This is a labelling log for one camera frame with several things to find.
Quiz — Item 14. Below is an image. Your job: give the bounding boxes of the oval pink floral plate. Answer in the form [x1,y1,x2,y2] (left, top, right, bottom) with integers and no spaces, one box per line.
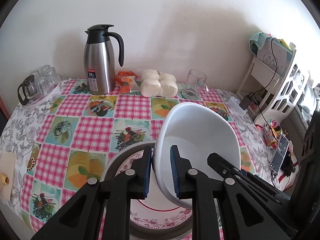
[113,149,193,230]

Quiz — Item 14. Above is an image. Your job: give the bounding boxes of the round stainless steel tray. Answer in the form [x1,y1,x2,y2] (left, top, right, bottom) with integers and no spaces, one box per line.
[101,141,193,239]

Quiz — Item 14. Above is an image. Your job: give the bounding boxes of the plain white bowl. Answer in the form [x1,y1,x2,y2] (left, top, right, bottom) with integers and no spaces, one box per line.
[152,102,241,209]

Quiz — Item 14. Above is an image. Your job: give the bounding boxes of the smartphone with lit screen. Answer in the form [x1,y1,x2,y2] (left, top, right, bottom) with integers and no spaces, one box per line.
[270,134,290,173]

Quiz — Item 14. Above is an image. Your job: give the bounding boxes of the colourful candy tube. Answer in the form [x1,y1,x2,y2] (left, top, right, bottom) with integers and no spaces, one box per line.
[262,125,278,148]

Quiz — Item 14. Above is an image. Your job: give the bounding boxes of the glass ashtray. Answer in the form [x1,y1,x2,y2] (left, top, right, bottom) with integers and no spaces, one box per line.
[181,86,199,100]

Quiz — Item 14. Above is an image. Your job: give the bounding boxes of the white power strip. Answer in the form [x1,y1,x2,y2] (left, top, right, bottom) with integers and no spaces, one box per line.
[228,96,247,116]

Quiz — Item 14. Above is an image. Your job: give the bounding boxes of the checkered picture tablecloth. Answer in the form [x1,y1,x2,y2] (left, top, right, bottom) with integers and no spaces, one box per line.
[0,77,278,240]

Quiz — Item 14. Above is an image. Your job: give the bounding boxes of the black power adapter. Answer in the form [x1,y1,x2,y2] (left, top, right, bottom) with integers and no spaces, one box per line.
[239,95,252,110]

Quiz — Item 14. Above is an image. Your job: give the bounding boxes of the clear glass mug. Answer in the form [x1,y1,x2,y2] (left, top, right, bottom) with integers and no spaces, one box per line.
[185,69,209,99]

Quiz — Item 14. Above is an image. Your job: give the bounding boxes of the bag of white buns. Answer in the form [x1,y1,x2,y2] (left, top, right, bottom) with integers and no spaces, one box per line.
[140,69,178,98]

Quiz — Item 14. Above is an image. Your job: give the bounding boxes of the orange snack packet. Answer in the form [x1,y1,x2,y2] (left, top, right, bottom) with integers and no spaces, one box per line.
[115,70,140,94]

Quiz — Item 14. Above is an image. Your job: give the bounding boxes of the white lattice shelf rack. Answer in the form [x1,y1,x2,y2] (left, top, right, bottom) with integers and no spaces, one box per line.
[236,31,312,122]

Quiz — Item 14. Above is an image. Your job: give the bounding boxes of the white tray under glasses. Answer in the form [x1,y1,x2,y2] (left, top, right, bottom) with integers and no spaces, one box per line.
[23,80,61,108]

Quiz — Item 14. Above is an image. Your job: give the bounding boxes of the stainless steel thermos jug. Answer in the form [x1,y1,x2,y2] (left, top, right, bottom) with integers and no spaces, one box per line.
[84,24,125,95]

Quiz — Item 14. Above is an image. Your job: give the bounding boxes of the upturned clear glass cups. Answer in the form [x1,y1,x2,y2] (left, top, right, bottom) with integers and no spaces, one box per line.
[30,64,61,97]

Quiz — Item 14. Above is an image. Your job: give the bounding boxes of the black charging cable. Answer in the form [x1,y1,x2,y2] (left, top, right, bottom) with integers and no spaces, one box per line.
[246,37,282,173]

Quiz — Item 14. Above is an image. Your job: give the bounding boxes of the glass teapot black handle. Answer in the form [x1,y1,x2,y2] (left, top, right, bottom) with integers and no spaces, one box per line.
[17,74,37,106]

